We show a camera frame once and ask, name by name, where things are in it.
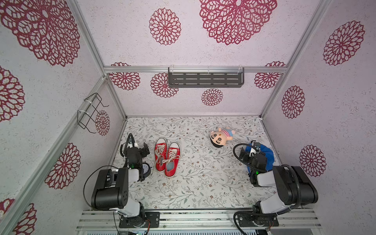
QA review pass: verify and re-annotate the grey metal wall shelf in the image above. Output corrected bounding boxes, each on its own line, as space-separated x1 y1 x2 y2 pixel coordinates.
167 68 244 88

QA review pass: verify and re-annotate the red canvas sneaker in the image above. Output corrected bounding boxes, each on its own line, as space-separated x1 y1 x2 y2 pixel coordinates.
164 142 181 177
154 138 167 172

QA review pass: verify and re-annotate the light blue insole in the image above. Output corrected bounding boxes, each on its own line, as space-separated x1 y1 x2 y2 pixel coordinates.
166 162 174 172

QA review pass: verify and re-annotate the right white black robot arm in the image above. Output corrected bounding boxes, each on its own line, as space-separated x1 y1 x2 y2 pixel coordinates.
233 142 318 235

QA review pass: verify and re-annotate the blue cap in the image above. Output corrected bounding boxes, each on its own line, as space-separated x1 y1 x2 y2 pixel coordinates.
246 142 275 172

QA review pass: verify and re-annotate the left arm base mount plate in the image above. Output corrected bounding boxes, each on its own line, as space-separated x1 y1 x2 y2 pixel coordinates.
119 211 161 229

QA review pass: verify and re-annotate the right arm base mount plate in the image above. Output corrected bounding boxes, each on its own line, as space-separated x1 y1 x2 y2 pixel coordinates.
236 212 280 227

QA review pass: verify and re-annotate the black wire wall rack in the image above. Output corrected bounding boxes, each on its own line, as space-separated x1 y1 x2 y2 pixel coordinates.
76 93 109 134

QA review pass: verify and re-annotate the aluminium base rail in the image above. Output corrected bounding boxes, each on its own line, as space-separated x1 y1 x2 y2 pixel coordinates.
75 209 322 234

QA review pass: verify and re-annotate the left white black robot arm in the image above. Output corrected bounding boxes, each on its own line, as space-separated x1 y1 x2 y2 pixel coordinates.
84 133 151 228

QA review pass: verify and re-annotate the round pressure gauge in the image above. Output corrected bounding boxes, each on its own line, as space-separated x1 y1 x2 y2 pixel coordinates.
142 163 151 178

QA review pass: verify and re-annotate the cartoon boy plush doll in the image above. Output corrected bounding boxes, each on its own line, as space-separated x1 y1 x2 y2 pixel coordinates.
210 127 235 148

